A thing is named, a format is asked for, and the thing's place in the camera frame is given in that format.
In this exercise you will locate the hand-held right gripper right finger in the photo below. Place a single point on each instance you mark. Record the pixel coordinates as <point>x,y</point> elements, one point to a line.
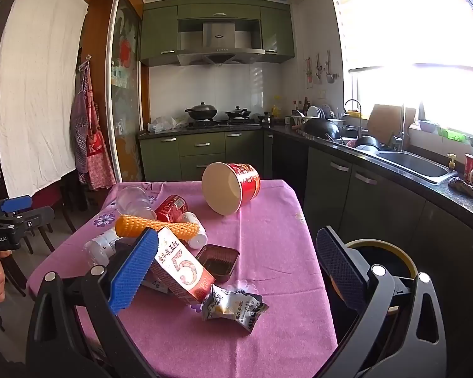
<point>339,267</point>

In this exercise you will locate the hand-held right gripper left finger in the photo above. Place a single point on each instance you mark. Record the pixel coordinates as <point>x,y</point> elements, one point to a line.
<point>136,269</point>

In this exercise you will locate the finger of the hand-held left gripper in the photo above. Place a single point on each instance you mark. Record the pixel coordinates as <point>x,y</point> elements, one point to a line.
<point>39,215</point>
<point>17,204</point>

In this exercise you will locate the clear plastic water bottle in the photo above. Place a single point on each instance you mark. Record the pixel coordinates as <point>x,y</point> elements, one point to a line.
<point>102,244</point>

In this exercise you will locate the red and white milk carton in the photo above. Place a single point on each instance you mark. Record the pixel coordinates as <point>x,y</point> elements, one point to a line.
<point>181,267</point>

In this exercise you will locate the black bin with yellow rim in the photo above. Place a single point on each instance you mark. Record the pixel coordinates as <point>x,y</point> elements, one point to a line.
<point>382,254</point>

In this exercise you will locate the orange foam net sleeve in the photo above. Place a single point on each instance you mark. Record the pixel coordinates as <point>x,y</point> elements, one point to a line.
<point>142,224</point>

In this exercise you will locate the clear plastic cup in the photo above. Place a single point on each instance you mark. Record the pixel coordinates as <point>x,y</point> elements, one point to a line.
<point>132,201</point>

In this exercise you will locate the red drink can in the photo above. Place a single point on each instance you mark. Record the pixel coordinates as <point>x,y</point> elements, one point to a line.
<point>173,206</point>

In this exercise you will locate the small white plastic bottle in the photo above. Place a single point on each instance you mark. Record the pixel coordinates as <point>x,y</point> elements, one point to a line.
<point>189,218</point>

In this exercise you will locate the brown plastic tray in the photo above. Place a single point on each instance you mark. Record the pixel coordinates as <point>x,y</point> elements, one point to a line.
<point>220,256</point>

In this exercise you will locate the snack wrapper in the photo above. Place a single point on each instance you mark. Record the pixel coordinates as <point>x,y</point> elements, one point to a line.
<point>232,307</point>

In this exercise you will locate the red instant noodle cup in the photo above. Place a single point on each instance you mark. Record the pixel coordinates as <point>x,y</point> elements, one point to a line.
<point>236,185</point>

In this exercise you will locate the dark wooden chair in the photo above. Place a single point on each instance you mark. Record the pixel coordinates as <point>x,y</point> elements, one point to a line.
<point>67,212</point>

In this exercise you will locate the pink floral tablecloth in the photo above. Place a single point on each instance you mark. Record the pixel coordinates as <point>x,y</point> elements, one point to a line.
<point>260,244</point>

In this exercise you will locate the red checked apron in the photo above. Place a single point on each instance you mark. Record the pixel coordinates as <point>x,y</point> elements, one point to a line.
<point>98,149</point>

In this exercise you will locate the purple checked apron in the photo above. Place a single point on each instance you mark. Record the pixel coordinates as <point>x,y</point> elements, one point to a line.
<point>78,134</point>

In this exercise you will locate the white hanging cloth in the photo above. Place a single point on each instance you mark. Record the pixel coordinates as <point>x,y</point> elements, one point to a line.
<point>39,86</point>

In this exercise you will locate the steel sink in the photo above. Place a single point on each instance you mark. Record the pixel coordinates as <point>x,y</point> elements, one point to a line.
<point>414,163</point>

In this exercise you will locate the black bowl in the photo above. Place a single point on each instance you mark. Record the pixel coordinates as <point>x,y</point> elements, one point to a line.
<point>367,142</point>

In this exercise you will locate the green lower cabinets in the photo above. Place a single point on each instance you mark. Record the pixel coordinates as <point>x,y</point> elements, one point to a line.
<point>201,153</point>

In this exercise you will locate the green cabinets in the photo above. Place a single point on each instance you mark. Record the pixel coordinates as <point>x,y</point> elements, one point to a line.
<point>201,153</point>
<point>157,31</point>

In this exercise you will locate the large black wok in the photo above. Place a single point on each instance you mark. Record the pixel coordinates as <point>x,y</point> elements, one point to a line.
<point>321,129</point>

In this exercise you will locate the brown dish rag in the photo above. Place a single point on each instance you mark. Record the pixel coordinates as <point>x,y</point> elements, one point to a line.
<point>463,187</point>

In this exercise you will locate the white plastic bag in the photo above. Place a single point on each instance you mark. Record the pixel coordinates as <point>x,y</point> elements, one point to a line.
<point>163,124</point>

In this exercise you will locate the wooden cutting board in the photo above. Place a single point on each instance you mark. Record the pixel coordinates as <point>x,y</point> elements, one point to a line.
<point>386,124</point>

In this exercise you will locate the floral glass sliding door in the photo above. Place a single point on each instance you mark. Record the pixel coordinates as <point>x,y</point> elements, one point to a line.
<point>124,86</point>

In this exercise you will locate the dish rack with plates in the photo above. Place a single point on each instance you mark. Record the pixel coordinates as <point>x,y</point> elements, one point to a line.
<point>319,114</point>

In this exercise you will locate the straight steel faucet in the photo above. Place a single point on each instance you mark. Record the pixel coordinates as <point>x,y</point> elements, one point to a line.
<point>402,126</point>

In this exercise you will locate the curved steel faucet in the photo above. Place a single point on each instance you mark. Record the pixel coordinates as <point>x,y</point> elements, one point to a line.
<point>358,110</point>

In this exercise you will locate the black kettle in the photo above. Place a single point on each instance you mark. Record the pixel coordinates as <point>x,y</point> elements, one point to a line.
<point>266,120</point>

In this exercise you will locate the yellow oil bottle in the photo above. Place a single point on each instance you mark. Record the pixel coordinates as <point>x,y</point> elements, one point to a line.
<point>277,108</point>

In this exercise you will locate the black wok with lid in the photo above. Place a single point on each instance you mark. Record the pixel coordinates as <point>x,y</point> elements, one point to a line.
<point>201,111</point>

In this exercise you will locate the gas stove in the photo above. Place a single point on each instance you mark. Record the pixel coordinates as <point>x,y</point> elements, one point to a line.
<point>224,123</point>

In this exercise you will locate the black pot with lid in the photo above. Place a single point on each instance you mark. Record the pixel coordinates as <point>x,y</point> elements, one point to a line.
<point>237,113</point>

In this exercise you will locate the hanging kitchen utensils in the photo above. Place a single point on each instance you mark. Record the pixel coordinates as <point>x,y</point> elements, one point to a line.
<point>319,69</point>

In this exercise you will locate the green upper cabinets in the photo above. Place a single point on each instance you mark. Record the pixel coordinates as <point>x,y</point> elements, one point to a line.
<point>157,31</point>

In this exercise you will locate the steel range hood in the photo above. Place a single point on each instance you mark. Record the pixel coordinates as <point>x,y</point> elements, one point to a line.
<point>218,43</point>

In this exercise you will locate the window blind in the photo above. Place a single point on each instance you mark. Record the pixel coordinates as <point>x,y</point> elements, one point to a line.
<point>398,19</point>

